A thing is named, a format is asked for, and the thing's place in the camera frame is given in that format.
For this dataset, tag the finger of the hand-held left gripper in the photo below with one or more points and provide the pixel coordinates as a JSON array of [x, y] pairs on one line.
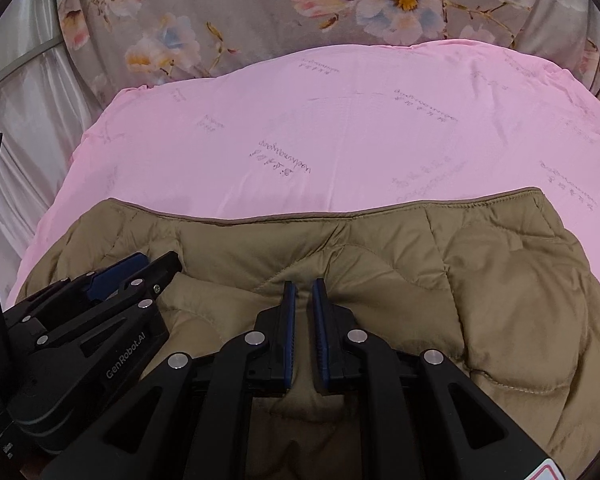
[[150, 277], [112, 272]]

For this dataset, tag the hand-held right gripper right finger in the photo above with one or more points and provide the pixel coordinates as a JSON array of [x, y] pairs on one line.
[[321, 330]]

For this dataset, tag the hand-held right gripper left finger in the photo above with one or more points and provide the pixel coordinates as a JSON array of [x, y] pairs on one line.
[[286, 330]]

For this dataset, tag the olive quilted jacket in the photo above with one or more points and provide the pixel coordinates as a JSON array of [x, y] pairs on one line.
[[430, 300]]

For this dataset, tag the silver satin curtain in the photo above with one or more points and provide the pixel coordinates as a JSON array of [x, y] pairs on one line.
[[35, 125]]

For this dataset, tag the pink blanket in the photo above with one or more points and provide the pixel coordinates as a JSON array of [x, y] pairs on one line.
[[330, 150]]

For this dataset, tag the grey floral bed sheet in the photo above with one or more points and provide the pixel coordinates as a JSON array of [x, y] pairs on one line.
[[260, 5]]

